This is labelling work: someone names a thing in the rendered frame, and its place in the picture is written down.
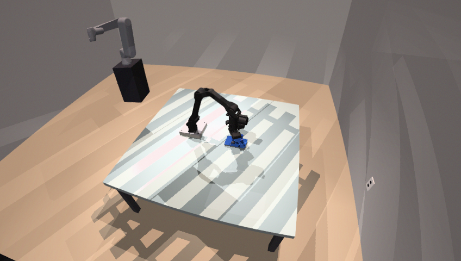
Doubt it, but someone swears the blue circuit board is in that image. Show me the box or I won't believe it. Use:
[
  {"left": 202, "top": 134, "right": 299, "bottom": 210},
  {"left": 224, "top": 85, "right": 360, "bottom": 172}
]
[{"left": 224, "top": 134, "right": 248, "bottom": 149}]

